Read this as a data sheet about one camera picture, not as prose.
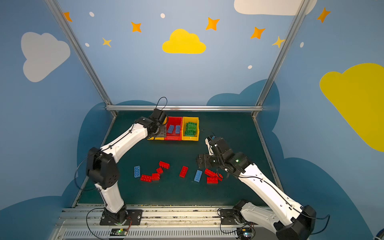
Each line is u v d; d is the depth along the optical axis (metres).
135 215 0.75
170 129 1.08
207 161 0.64
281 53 0.86
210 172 0.88
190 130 1.06
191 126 1.08
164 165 0.91
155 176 0.86
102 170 0.47
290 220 0.39
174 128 1.10
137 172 0.88
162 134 0.82
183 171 0.89
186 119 1.11
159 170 0.89
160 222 0.73
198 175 0.87
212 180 0.86
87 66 0.91
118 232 0.71
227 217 0.74
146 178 0.86
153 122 0.64
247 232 0.71
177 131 1.10
